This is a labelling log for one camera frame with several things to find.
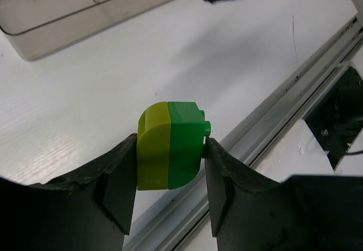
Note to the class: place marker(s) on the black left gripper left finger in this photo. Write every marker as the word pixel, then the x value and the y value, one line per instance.
pixel 89 208

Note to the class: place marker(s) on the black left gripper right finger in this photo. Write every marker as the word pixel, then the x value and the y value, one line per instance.
pixel 249 211

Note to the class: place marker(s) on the lime and green rounded lego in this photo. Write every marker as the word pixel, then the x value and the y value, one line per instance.
pixel 170 145

